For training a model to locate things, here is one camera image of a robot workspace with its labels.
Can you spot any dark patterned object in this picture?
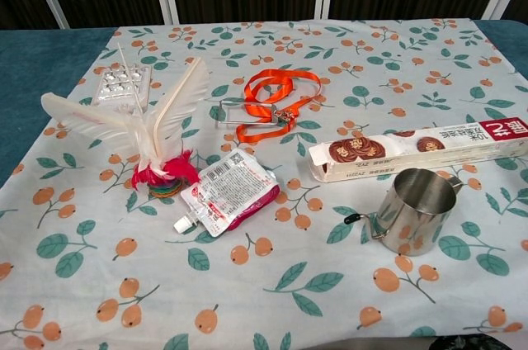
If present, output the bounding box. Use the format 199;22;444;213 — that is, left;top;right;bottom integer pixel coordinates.
428;335;494;350

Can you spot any long white cookie box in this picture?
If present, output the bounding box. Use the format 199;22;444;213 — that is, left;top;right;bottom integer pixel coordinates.
308;118;528;184

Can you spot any white feather shuttlecock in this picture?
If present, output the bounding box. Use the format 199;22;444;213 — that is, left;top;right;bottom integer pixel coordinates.
40;42;211;202

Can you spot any orange lanyard with badge holder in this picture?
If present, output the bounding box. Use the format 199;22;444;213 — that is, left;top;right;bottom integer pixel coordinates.
214;69;323;145

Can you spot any floral leaf and fruit tablecloth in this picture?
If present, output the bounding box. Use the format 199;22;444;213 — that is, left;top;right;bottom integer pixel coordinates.
0;19;528;350

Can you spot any stainless steel cup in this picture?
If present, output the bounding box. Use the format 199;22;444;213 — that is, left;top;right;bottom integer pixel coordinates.
344;168;465;258

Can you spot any white and pink spouted pouch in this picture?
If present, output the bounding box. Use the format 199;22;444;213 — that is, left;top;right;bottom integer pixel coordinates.
172;149;281;239

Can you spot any silver pill blister pack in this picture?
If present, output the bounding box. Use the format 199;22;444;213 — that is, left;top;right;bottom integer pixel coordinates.
90;64;153;116

